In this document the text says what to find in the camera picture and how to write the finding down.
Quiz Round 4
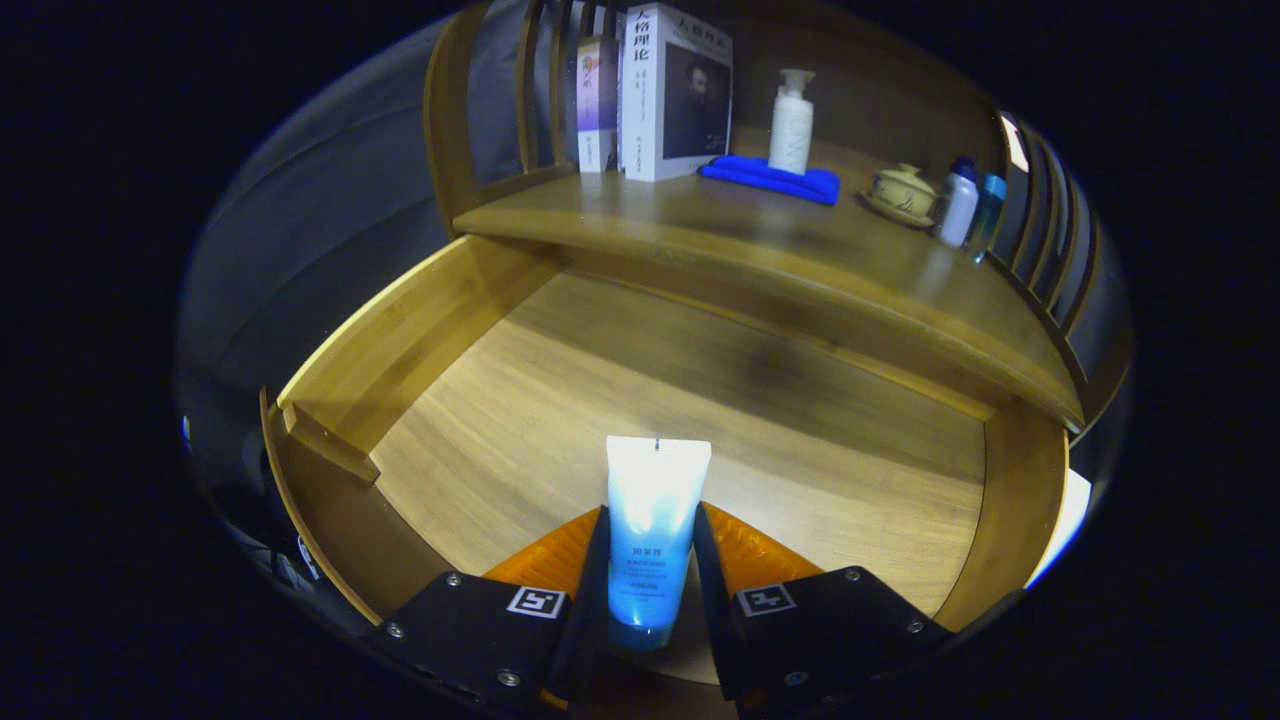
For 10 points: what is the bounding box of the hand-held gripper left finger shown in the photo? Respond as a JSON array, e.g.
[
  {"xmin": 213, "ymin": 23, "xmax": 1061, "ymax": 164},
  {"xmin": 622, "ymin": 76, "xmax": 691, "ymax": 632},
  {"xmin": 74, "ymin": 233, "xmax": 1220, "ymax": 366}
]
[{"xmin": 375, "ymin": 505, "xmax": 613, "ymax": 713}]

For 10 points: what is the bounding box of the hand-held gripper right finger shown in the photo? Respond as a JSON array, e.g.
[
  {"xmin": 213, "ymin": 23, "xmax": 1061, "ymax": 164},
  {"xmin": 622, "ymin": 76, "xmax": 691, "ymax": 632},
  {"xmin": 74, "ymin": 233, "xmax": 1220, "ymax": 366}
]
[{"xmin": 692, "ymin": 503, "xmax": 956, "ymax": 716}]

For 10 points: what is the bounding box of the blue and white tube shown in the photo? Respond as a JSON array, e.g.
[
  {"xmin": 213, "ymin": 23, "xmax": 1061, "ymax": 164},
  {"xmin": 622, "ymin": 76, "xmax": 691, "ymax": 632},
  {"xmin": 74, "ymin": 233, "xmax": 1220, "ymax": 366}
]
[{"xmin": 605, "ymin": 435, "xmax": 713, "ymax": 651}]

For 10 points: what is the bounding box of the brown wooden drawer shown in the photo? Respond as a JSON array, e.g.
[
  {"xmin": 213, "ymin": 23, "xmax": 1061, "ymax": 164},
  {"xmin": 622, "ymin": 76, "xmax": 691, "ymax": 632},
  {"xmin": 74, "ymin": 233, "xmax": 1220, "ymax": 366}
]
[{"xmin": 260, "ymin": 235, "xmax": 1071, "ymax": 691}]

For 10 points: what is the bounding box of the wooden countertop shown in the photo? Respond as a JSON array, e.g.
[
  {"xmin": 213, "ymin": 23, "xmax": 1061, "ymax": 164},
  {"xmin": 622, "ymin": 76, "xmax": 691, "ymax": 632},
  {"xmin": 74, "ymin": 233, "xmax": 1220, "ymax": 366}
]
[{"xmin": 453, "ymin": 130, "xmax": 1086, "ymax": 431}]

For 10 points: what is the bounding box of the folded blue cloth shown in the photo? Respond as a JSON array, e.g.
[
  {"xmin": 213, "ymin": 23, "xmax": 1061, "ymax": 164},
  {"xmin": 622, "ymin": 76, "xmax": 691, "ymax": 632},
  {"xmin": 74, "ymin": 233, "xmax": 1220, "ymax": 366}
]
[{"xmin": 697, "ymin": 155, "xmax": 842, "ymax": 207}]

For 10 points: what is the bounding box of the beige lidded teacup with saucer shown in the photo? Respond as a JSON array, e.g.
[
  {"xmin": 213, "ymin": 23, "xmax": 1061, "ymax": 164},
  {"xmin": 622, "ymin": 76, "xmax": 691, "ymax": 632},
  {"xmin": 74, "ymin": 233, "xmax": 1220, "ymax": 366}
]
[{"xmin": 860, "ymin": 163, "xmax": 939, "ymax": 229}]

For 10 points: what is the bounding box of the white bottle with blue cap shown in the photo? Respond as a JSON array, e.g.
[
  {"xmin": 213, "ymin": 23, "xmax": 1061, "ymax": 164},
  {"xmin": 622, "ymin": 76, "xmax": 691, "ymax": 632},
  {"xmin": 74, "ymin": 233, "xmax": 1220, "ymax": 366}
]
[{"xmin": 933, "ymin": 157, "xmax": 980, "ymax": 249}]

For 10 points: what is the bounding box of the clear blue bottle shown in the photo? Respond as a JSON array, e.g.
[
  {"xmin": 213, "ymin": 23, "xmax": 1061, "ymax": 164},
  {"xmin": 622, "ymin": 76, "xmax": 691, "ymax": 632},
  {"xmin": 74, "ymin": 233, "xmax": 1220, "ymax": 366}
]
[{"xmin": 965, "ymin": 172, "xmax": 1008, "ymax": 263}]

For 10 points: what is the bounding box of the white pump bottle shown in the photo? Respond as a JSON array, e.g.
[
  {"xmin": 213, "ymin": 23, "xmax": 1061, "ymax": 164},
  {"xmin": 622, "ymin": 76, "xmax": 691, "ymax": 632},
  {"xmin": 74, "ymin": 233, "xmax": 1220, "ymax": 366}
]
[{"xmin": 767, "ymin": 68, "xmax": 816, "ymax": 176}]

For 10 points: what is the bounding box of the black backdrop cloth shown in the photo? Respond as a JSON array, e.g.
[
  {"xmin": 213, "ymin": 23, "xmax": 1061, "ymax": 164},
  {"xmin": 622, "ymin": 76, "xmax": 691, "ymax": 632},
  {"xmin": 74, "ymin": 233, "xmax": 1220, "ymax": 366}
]
[{"xmin": 178, "ymin": 0, "xmax": 1136, "ymax": 521}]

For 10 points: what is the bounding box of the thin purple book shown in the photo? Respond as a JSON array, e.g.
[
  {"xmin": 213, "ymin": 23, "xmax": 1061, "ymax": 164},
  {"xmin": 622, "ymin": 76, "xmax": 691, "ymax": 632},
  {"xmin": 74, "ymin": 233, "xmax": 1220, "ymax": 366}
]
[{"xmin": 577, "ymin": 36, "xmax": 623, "ymax": 174}]

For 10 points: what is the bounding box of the thick white book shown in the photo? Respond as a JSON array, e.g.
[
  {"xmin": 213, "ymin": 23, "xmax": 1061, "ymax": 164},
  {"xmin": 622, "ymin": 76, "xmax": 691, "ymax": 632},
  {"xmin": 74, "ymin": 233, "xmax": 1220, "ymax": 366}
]
[{"xmin": 620, "ymin": 3, "xmax": 734, "ymax": 183}]

